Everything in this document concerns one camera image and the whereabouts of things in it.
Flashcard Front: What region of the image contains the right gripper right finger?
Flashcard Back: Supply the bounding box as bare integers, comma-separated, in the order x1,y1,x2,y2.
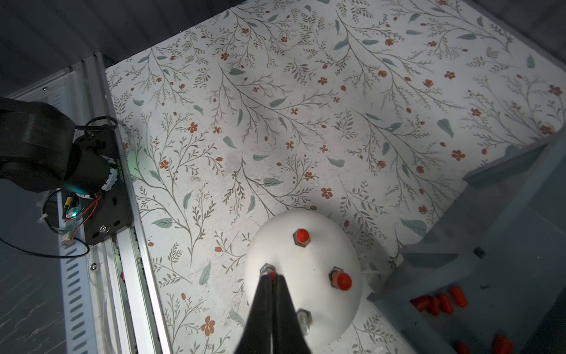
273,274,311,354

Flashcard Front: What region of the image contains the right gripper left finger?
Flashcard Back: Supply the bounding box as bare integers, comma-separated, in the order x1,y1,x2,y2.
235,271,273,354

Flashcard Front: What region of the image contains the grey plastic parts bin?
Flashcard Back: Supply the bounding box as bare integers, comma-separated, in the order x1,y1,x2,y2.
369,131,565,353

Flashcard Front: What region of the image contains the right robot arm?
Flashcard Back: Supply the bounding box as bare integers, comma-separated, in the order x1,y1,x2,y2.
1,98,310,353

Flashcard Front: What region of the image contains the white dome with screws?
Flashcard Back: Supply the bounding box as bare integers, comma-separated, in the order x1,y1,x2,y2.
244,209,362,349

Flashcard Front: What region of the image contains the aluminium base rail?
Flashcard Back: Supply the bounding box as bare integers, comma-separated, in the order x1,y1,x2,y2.
1,53,171,353

